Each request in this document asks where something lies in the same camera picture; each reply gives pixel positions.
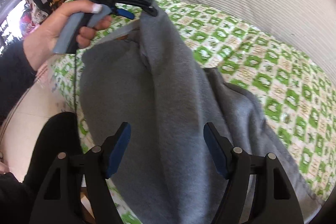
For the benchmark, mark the green patterned bed sheet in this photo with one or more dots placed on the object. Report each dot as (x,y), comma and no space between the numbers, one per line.
(297,96)

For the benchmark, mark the grey sweat pants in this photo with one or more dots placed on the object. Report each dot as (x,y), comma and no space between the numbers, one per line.
(152,81)

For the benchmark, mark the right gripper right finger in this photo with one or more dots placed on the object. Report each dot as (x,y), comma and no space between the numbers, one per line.
(274,199)

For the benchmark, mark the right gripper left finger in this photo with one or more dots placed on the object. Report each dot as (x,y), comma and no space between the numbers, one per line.
(58,200)

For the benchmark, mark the person's left forearm sleeve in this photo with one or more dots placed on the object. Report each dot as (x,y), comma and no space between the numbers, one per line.
(17,76)

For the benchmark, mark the person's right forearm sleeve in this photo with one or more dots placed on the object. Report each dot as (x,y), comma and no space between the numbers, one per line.
(16,202)

